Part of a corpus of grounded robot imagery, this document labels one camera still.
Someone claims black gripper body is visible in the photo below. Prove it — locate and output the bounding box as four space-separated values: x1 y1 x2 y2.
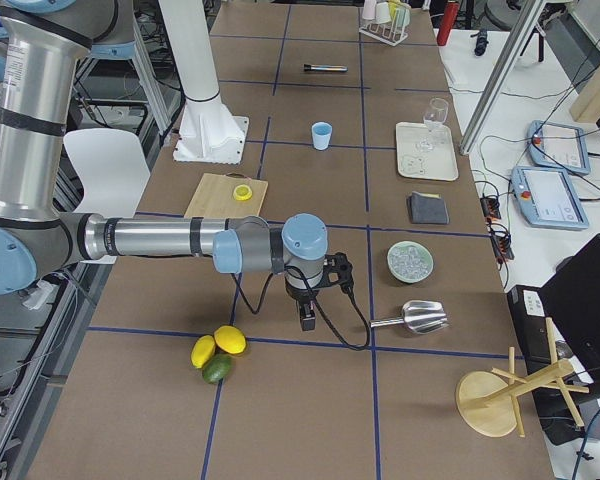
285 278 321 303

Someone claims light blue cup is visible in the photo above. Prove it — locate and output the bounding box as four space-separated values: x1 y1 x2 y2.
311 121 333 151

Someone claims steel muddler black tip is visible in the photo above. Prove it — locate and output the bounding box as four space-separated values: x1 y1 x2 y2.
303 64 348 74

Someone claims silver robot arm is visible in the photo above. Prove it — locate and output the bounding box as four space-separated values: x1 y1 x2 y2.
0 1 328 331

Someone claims yellow lemon upper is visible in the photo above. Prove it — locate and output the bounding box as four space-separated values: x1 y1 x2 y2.
213 325 247 355

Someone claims yellow lemon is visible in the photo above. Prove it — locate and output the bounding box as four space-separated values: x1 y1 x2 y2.
213 325 247 355
190 335 216 369

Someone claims yellow lemon left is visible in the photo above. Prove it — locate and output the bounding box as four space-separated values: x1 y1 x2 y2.
190 335 216 369

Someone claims lemon slice on board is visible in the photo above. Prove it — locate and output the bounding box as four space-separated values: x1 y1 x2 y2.
232 184 253 202

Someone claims wooden cup tree stand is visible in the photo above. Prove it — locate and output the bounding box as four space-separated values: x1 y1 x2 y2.
455 316 591 438

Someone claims pink cup in rack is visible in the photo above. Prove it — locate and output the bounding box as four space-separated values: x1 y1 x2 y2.
362 0 377 22

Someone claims white cup in rack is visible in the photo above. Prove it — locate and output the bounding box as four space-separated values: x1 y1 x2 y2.
374 1 392 24

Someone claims green cup in rack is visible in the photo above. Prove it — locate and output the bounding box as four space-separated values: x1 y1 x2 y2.
395 7 411 32

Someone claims yellow cup in rack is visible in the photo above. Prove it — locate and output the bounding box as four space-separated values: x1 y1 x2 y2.
387 0 401 19

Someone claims green bowl of ice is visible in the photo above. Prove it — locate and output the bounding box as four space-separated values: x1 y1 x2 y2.
387 241 434 284

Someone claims steel ice scoop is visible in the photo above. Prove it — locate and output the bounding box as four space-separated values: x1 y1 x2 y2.
370 300 449 335

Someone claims bamboo cutting board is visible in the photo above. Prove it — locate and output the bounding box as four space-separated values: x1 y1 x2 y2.
184 173 268 219

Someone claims grey folded cloth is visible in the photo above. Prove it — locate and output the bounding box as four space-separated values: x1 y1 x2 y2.
407 191 450 225

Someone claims cream bear tray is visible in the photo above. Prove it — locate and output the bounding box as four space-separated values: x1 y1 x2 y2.
395 122 459 181

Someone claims clear wine glass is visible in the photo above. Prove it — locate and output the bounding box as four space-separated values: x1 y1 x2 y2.
415 98 449 152

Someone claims white chair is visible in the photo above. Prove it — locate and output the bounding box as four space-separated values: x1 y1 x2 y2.
64 128 150 218

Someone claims near blue teach pendant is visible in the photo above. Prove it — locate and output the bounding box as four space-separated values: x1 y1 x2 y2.
511 166 589 231

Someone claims blue teach pendant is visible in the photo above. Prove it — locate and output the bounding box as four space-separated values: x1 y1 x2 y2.
527 120 591 175
511 166 589 231

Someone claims black monitor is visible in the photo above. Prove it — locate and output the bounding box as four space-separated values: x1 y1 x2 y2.
506 232 600 446

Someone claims far blue teach pendant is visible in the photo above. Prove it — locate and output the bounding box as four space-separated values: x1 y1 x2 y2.
527 120 591 175

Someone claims red bottle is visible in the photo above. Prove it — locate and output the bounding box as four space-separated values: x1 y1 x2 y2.
436 1 460 46

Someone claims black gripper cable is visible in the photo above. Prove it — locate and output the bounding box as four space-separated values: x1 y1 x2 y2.
232 252 372 351

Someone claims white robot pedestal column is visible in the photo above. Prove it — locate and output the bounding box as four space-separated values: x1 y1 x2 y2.
159 0 249 165

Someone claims white wire cup rack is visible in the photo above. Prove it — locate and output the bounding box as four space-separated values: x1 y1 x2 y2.
359 18 409 46

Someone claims aluminium frame post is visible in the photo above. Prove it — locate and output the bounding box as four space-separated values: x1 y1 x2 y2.
459 0 547 155

